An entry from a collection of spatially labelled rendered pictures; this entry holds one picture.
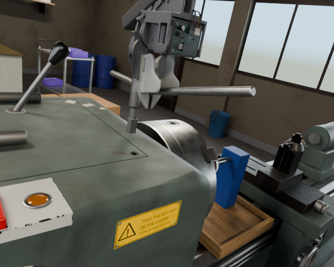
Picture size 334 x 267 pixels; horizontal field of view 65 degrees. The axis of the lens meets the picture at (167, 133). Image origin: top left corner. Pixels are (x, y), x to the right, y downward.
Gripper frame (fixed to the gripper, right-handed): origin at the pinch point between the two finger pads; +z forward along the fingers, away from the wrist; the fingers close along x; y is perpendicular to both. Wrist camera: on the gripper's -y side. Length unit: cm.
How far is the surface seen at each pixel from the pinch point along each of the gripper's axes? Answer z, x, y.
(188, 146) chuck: 12.8, 16.9, -3.5
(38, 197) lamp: 8.0, -20.1, 10.2
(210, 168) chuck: 17.5, 21.6, 1.1
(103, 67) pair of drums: 81, 267, -560
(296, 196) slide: 37, 72, 6
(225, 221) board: 46, 44, -4
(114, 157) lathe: 8.4, -7.2, 3.4
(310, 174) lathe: 45, 123, -7
